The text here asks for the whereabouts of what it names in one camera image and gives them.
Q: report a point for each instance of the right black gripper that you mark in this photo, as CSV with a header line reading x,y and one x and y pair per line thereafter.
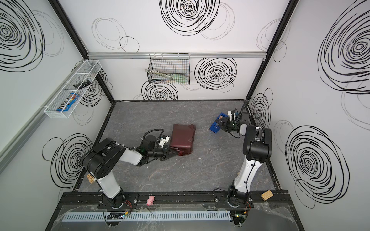
x,y
224,124

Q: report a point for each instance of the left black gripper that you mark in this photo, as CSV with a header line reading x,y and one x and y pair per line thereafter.
x,y
165,153

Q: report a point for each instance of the red wrapping paper sheet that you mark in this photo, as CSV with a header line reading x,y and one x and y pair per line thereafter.
x,y
182,139

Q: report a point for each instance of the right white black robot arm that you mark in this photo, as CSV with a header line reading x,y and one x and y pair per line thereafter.
x,y
257,149

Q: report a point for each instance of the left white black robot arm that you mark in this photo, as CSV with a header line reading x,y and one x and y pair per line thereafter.
x,y
100,161

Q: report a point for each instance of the blue tape dispenser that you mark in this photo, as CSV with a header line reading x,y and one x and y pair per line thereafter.
x,y
215,127

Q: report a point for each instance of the small pink pig figure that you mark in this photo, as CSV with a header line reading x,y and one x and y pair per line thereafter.
x,y
150,200

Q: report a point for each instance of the green item in basket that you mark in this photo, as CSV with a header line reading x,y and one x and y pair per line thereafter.
x,y
179,78

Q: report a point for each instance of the metal tongs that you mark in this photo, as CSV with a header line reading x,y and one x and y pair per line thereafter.
x,y
164,75

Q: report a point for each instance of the small wooden block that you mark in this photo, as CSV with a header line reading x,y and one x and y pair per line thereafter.
x,y
267,195

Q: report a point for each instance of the wooden stamped tile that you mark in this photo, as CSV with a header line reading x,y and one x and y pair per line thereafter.
x,y
91,179

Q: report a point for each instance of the blue candy packet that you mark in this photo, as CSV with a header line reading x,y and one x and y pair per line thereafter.
x,y
68,102

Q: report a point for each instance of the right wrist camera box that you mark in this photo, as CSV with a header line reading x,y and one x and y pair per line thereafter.
x,y
233,114

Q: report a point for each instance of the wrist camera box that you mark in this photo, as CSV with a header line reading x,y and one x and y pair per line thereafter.
x,y
233,114
163,140

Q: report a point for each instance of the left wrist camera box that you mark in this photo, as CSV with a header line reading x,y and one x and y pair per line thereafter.
x,y
163,140

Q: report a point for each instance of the grey slotted cable duct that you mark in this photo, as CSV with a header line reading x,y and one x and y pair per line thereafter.
x,y
147,216

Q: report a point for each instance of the black wire wall basket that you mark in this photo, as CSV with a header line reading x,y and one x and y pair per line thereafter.
x,y
169,63

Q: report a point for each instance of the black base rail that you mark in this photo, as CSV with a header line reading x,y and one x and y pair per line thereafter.
x,y
217,199

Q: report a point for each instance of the white wire wall shelf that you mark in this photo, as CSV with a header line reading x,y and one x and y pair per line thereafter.
x,y
89,96

